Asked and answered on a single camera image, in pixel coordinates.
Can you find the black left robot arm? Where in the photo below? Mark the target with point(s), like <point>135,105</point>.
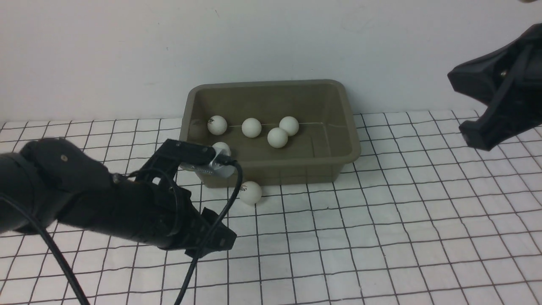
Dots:
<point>55,181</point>

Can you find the white logo ball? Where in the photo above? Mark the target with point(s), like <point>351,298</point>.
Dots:
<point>217,125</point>
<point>277,138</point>

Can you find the olive green plastic bin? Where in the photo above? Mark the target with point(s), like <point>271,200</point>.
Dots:
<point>326,141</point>

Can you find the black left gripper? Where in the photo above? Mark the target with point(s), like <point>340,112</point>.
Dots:
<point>171,222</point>

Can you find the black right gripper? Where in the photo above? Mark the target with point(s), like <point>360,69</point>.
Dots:
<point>516,68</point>

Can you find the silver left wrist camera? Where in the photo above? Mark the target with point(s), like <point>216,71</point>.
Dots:
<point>173,154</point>

